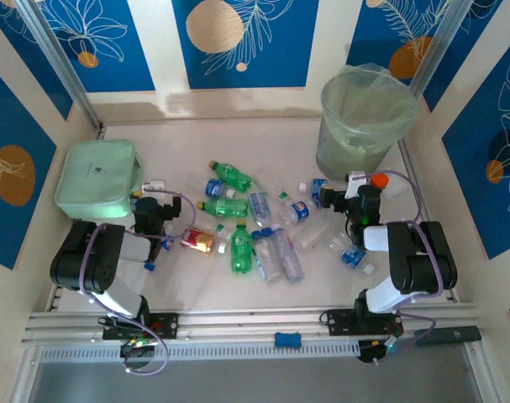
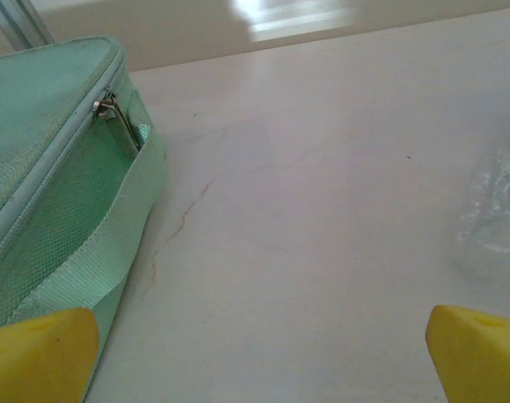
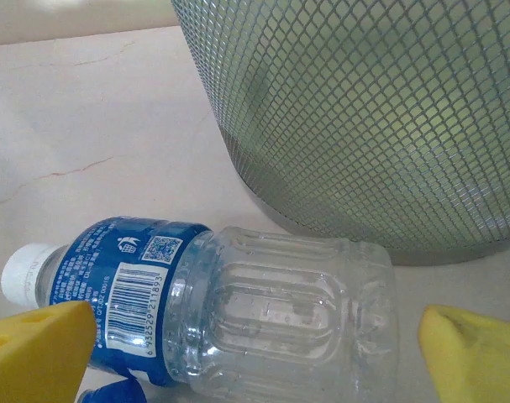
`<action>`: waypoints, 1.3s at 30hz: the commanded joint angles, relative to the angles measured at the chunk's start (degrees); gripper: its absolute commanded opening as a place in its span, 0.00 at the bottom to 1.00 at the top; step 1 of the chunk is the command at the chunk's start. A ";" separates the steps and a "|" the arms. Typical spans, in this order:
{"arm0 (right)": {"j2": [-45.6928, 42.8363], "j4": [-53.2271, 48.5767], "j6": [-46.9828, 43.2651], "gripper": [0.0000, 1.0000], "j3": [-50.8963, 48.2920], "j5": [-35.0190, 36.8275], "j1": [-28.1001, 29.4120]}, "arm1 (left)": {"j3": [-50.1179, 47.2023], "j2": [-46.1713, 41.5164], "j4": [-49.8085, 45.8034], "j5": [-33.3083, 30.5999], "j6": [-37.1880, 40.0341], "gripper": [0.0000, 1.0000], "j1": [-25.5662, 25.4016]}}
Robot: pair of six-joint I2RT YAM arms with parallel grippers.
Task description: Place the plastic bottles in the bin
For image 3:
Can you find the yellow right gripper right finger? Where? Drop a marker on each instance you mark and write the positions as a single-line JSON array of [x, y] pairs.
[[481, 369]]

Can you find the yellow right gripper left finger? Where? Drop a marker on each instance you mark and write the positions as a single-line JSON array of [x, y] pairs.
[[27, 361]]

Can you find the blue label bottle white cap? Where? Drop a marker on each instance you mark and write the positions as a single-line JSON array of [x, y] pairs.
[[259, 315]]

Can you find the clear plastic trash bin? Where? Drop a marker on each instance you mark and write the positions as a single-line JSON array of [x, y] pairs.
[[364, 126]]

